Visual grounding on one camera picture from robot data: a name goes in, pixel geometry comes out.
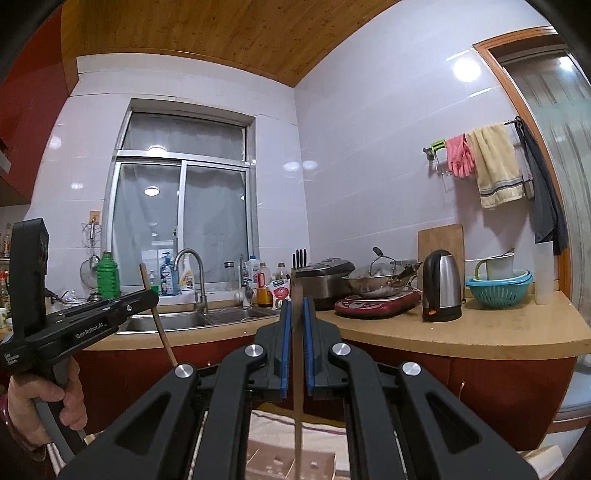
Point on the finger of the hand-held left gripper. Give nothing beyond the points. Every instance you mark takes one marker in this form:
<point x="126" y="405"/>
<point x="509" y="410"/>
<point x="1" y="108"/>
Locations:
<point x="136" y="307"/>

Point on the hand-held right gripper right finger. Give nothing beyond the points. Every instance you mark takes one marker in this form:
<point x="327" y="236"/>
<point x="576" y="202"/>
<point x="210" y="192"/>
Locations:
<point x="308" y="341"/>

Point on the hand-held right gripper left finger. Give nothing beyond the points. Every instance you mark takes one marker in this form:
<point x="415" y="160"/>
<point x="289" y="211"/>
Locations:
<point x="286" y="341"/>

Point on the wooden chopstick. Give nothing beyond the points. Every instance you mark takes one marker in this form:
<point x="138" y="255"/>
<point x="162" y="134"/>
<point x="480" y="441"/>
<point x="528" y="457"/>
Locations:
<point x="161" y="327"/>
<point x="298" y="415"/>

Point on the person's left hand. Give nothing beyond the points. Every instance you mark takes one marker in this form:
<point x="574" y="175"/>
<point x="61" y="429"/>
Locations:
<point x="74" y="401"/>

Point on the small green soap bottle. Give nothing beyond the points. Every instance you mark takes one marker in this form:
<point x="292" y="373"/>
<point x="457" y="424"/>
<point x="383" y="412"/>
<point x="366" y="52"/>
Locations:
<point x="153" y="286"/>

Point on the green ribbed plastic bottle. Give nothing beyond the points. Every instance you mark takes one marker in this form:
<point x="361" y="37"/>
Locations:
<point x="108" y="277"/>

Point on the blue detergent bottle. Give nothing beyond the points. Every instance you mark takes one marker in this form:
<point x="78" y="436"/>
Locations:
<point x="168" y="279"/>

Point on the red and white packet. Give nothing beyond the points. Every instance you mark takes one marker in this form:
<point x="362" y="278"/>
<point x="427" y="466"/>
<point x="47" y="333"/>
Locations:
<point x="281" y="295"/>

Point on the stainless steel sink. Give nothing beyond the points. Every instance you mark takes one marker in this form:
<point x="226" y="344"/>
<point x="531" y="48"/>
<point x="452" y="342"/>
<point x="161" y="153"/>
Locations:
<point x="184" y="321"/>

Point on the orange bottle with red label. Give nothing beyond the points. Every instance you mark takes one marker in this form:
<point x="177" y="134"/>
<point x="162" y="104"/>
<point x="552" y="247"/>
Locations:
<point x="264" y="290"/>

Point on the grey rice cooker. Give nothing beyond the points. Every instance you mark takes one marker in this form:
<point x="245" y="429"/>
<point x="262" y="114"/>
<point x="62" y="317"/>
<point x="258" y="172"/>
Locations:
<point x="323" y="286"/>

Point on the hanging metal strainer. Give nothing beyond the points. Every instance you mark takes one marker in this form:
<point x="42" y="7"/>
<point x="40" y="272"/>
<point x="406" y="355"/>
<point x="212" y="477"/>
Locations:
<point x="88" y="274"/>

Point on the white spray bottle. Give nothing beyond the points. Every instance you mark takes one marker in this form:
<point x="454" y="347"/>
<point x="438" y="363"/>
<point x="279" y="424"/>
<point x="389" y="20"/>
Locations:
<point x="187" y="279"/>

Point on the steel gooseneck faucet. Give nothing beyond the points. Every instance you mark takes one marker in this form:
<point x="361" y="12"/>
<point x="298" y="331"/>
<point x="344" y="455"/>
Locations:
<point x="202" y="286"/>

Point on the small clear seasoning bottle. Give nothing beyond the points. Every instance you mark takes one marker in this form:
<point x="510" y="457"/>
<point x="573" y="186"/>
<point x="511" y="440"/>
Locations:
<point x="280" y="271"/>

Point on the knife block with knives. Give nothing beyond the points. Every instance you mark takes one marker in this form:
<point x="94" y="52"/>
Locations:
<point x="300" y="265"/>

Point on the white bottle with blue cap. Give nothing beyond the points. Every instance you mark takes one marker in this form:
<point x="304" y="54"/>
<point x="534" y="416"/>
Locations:
<point x="252" y="272"/>

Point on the red induction cooker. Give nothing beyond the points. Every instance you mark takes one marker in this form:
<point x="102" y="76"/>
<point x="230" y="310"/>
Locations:
<point x="378" y="307"/>

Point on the striped tablecloth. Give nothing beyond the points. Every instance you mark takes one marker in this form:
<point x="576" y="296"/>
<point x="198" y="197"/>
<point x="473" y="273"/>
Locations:
<point x="277" y="424"/>

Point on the clear glass jar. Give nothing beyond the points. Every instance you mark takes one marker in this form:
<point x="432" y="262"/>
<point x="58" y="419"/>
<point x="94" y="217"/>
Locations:
<point x="229" y="277"/>

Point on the sliding kitchen window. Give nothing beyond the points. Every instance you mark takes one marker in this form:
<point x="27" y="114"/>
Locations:
<point x="152" y="221"/>

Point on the steel wok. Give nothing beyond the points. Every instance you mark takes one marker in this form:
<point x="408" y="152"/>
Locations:
<point x="378" y="281"/>

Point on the steel electric kettle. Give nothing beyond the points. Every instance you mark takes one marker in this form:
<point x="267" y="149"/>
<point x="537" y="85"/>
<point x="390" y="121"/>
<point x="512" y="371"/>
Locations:
<point x="441" y="286"/>

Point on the wooden cutting board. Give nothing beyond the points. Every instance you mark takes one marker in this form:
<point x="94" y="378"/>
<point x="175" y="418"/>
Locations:
<point x="438" y="237"/>

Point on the wooden kitchen countertop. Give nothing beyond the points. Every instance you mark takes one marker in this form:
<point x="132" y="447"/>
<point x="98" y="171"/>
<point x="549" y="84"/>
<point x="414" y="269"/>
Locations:
<point x="485" y="327"/>

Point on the teal plastic colander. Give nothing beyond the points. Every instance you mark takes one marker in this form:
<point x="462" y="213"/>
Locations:
<point x="498" y="295"/>

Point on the white mug with green rim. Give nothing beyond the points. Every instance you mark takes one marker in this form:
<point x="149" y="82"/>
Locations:
<point x="496" y="267"/>

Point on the green plastic clip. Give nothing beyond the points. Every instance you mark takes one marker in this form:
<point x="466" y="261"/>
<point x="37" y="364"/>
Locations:
<point x="438" y="146"/>

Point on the pink rubber gloves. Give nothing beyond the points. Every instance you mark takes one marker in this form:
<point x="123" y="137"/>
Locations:
<point x="459" y="157"/>

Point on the white plastic container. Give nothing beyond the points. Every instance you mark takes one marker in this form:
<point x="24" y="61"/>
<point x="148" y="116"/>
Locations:
<point x="546" y="277"/>

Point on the yellow towel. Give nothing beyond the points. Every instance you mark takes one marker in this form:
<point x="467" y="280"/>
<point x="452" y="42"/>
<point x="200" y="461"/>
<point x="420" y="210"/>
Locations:
<point x="496" y="170"/>

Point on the dark hanging cloth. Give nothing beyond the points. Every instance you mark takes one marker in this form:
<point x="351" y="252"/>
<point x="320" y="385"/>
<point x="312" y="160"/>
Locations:
<point x="547" y="203"/>

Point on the frosted glass door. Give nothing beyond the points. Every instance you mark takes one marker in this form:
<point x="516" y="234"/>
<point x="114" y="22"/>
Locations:
<point x="554" y="115"/>

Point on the red wall cabinet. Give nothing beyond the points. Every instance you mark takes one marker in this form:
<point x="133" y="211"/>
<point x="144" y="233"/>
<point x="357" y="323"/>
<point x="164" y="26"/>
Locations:
<point x="27" y="115"/>

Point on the metal towel rail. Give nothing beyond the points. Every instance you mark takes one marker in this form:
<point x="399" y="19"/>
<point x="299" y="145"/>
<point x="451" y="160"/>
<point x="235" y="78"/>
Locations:
<point x="434" y="154"/>

